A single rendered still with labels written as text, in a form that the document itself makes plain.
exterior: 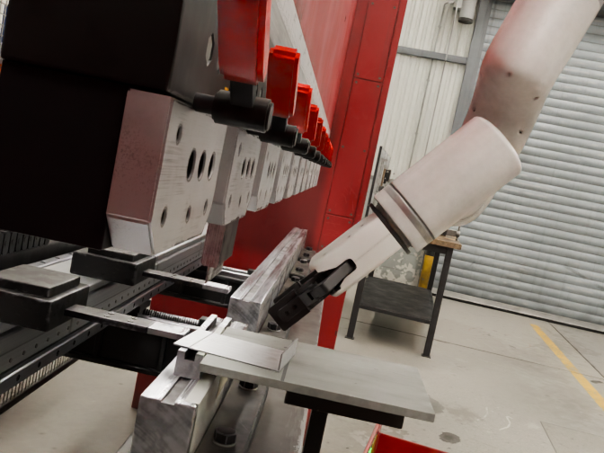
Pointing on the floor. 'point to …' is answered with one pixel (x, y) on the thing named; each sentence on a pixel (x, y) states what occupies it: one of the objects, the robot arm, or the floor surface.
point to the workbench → (443, 244)
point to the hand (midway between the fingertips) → (289, 306)
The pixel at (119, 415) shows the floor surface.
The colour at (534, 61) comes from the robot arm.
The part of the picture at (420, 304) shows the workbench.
